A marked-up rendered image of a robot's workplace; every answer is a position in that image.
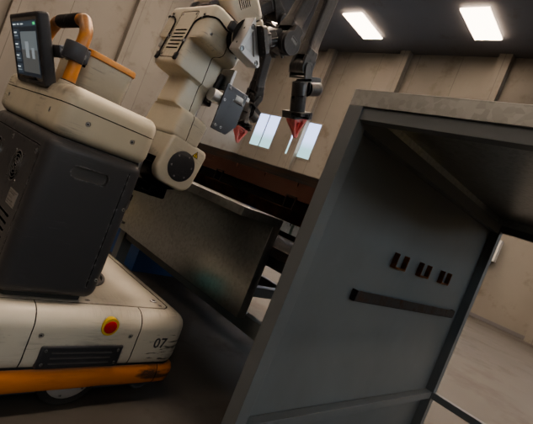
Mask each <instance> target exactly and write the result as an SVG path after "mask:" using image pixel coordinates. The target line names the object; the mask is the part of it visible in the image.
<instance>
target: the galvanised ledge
mask: <svg viewBox="0 0 533 424"><path fill-rule="evenodd" d="M187 190H189V191H190V192H192V193H195V194H198V195H199V196H201V197H203V198H205V199H208V200H210V201H211V202H214V203H216V204H219V205H220V206H222V207H224V208H226V209H229V210H231V211H233V212H235V213H237V214H239V215H242V216H245V217H248V218H250V219H253V220H257V221H260V222H263V223H265V224H268V225H272V226H275V227H278V228H281V226H282V224H283V220H280V219H278V218H276V217H274V216H272V215H269V214H266V213H264V212H263V211H260V210H258V209H255V208H253V207H251V206H249V205H246V204H244V203H241V202H239V201H237V200H235V199H232V198H230V197H227V196H226V195H224V194H222V193H218V192H217V191H214V190H212V189H210V188H207V187H205V186H203V185H200V184H198V183H195V182H192V184H191V185H190V187H189V188H187Z"/></svg>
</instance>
